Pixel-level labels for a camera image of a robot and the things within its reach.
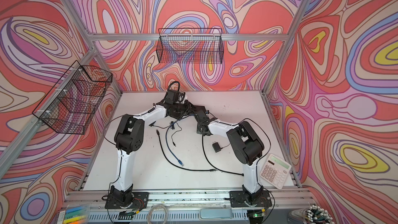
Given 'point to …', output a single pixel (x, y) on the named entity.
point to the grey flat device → (215, 214)
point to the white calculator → (275, 171)
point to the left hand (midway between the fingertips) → (199, 108)
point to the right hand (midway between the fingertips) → (204, 131)
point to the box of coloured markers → (78, 213)
